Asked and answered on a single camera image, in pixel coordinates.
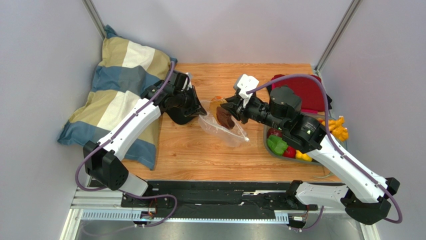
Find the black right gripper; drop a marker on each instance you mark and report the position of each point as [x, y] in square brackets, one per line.
[241, 109]

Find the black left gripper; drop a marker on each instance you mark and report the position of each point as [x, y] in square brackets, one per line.
[195, 100]

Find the dark red sweet potato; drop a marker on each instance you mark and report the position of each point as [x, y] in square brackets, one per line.
[221, 115]

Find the clear dotted zip top bag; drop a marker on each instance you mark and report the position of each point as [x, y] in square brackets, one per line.
[209, 123]

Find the green bell pepper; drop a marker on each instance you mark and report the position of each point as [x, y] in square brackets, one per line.
[277, 145]

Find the red pomegranate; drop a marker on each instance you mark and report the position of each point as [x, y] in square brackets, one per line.
[290, 152]

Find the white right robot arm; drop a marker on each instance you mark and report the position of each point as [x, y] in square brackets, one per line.
[365, 197]

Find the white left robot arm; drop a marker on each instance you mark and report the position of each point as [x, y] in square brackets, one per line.
[103, 159]

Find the clear plastic food tray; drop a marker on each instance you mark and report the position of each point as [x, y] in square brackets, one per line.
[314, 162]

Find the black baseball cap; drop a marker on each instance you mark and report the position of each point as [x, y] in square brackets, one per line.
[182, 116]

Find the red folded cloth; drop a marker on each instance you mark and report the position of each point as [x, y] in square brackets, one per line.
[307, 90]

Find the yellow bell pepper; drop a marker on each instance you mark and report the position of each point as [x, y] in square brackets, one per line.
[303, 156]

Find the blue beige plaid pillow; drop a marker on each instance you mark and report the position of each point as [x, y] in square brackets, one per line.
[126, 69]

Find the black folded cloth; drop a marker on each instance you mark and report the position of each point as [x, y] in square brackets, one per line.
[329, 102]

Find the orange finger fruit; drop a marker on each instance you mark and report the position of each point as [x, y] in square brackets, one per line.
[337, 129]

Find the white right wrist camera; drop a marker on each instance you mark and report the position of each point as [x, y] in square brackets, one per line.
[244, 84]

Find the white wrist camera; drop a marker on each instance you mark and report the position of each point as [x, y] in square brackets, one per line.
[244, 84]
[188, 81]

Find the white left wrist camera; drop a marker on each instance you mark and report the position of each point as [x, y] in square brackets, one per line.
[188, 81]

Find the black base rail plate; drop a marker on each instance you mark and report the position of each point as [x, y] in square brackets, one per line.
[217, 200]

